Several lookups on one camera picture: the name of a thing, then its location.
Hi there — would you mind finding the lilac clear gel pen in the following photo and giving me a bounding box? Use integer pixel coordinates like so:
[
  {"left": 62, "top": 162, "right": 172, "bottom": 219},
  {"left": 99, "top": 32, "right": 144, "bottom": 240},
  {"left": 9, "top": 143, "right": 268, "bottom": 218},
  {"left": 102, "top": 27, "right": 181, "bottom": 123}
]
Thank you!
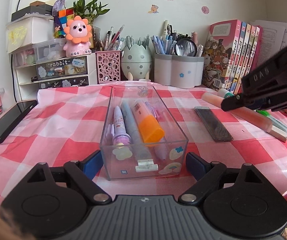
[{"left": 145, "top": 101, "right": 168, "bottom": 161}]

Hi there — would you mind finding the black lead refill case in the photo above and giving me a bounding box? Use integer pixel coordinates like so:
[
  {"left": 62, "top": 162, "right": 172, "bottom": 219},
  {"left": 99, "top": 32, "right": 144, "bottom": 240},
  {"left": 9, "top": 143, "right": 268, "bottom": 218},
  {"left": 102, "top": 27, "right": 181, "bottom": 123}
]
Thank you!
[{"left": 194, "top": 106, "right": 233, "bottom": 142}]

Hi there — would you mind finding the orange cap highlighter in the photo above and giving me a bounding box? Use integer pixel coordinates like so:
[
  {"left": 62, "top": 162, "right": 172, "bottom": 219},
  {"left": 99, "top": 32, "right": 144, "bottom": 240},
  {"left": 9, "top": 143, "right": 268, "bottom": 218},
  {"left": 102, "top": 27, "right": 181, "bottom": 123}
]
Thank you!
[{"left": 131, "top": 99, "right": 156, "bottom": 144}]

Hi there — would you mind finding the cream spine comic book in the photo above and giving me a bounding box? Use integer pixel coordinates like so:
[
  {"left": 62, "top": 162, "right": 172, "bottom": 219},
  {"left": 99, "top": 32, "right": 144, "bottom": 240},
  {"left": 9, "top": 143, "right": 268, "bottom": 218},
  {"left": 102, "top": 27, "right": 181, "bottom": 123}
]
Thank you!
[{"left": 230, "top": 22, "right": 251, "bottom": 93}]

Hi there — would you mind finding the blue spine comic book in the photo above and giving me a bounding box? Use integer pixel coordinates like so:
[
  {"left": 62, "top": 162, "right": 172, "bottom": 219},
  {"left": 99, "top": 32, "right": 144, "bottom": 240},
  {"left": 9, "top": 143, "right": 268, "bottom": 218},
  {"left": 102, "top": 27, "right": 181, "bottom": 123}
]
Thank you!
[{"left": 227, "top": 22, "right": 247, "bottom": 91}]

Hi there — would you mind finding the purple cartoon pen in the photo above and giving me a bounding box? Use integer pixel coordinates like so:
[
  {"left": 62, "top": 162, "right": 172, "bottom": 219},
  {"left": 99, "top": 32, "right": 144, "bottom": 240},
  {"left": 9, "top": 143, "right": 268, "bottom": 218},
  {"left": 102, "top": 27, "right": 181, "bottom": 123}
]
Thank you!
[{"left": 107, "top": 106, "right": 131, "bottom": 146}]

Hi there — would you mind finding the green cap highlighter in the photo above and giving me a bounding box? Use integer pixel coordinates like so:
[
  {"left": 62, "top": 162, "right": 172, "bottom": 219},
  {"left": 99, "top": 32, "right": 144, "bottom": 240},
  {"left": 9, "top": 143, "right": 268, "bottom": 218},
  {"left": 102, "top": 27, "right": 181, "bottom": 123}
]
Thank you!
[{"left": 256, "top": 110, "right": 287, "bottom": 133}]

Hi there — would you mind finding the red pink spine comic book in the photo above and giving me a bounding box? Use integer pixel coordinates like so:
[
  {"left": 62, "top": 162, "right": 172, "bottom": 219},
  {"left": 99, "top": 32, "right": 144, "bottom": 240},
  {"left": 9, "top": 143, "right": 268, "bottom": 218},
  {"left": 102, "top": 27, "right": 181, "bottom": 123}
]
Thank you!
[{"left": 233, "top": 24, "right": 256, "bottom": 94}]

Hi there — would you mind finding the dirty white eraser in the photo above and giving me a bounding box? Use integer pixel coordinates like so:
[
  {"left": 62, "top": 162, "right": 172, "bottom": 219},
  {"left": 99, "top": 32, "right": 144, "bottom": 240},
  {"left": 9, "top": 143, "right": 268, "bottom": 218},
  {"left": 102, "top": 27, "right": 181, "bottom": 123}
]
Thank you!
[{"left": 269, "top": 126, "right": 287, "bottom": 142}]

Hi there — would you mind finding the pink checkered table cloth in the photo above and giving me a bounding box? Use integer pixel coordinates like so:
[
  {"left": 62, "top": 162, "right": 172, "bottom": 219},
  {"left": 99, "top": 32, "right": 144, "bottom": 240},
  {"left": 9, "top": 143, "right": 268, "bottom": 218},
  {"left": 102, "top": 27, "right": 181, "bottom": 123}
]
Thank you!
[{"left": 0, "top": 85, "right": 287, "bottom": 203}]

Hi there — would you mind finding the pink lion toy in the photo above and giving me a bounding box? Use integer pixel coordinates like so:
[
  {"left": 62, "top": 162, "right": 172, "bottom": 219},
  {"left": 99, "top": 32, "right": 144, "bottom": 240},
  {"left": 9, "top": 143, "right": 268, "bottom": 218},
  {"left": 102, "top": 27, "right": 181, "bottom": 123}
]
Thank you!
[{"left": 63, "top": 16, "right": 92, "bottom": 57}]

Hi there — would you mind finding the bamboo plant in pot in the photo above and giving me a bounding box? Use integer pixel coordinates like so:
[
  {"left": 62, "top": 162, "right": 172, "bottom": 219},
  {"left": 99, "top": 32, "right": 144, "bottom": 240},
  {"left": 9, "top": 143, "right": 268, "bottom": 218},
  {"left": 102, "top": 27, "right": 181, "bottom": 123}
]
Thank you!
[{"left": 73, "top": 0, "right": 110, "bottom": 51}]

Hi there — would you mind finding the rubik's cube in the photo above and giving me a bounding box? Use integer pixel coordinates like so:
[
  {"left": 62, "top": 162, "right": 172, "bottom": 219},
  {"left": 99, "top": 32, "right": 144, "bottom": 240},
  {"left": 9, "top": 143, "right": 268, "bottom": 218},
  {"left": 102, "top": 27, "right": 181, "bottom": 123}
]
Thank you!
[{"left": 54, "top": 8, "right": 75, "bottom": 38}]

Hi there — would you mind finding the pink perforated pen holder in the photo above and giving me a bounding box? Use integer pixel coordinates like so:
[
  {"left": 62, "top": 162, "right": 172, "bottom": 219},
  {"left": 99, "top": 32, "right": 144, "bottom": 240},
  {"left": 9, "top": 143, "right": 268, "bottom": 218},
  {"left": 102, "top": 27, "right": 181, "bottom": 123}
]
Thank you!
[{"left": 95, "top": 50, "right": 121, "bottom": 83}]

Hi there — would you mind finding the magnifying glass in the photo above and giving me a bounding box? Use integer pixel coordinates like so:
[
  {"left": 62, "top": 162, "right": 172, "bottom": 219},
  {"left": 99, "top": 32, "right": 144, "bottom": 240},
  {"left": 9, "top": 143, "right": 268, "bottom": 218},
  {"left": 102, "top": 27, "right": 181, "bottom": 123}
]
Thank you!
[{"left": 175, "top": 38, "right": 198, "bottom": 57}]

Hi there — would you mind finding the green white glue stick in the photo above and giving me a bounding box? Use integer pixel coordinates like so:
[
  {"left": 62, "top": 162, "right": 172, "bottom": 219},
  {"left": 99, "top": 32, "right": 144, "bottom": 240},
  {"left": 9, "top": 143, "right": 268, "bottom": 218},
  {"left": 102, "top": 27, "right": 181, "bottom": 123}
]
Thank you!
[{"left": 217, "top": 88, "right": 235, "bottom": 99}]

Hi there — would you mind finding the grey white flower pen holder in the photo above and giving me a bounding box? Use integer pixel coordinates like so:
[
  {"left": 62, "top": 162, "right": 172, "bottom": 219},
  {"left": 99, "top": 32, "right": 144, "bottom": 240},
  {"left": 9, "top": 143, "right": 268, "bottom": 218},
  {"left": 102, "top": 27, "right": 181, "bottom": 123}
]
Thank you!
[{"left": 154, "top": 54, "right": 204, "bottom": 89}]

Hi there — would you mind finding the blue grey pen case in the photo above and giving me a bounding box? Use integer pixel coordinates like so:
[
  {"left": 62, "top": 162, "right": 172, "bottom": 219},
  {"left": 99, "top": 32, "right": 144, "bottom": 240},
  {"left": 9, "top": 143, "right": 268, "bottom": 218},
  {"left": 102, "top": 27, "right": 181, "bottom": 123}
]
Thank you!
[{"left": 120, "top": 101, "right": 152, "bottom": 161}]

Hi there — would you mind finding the stack of printed papers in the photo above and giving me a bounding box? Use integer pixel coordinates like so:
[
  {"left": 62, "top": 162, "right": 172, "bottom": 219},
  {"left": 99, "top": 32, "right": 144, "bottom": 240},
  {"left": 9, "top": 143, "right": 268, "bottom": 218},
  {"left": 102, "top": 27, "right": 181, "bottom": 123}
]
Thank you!
[{"left": 250, "top": 20, "right": 287, "bottom": 70}]

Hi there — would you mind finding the clear plastic organizer tray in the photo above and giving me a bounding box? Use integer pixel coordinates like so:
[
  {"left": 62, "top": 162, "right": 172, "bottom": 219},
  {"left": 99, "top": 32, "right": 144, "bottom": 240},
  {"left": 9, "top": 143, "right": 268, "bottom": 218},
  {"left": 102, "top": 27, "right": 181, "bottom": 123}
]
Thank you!
[{"left": 99, "top": 86, "right": 188, "bottom": 180}]

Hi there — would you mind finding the green egg pen holder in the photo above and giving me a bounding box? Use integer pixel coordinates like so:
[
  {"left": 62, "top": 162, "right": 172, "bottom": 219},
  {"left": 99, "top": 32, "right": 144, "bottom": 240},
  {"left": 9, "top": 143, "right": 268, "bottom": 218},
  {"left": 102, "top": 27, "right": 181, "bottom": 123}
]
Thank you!
[{"left": 121, "top": 44, "right": 153, "bottom": 81}]

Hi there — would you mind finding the black smartphone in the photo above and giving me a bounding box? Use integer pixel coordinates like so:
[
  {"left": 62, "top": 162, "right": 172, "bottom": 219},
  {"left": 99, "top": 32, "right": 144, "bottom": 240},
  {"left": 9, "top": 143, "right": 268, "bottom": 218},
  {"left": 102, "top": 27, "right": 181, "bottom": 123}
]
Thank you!
[{"left": 0, "top": 100, "right": 38, "bottom": 144}]

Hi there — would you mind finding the white mini drawer unit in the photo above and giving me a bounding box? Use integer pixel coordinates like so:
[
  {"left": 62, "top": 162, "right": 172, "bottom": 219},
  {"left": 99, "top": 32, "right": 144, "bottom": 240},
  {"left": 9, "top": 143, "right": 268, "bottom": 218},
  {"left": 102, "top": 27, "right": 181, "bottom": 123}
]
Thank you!
[{"left": 11, "top": 39, "right": 98, "bottom": 101}]

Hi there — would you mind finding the white spine comic book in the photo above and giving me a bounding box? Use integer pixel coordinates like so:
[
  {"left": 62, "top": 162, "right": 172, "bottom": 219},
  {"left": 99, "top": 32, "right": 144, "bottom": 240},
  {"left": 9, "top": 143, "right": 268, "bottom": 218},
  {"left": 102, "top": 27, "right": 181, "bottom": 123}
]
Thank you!
[{"left": 235, "top": 25, "right": 256, "bottom": 94}]

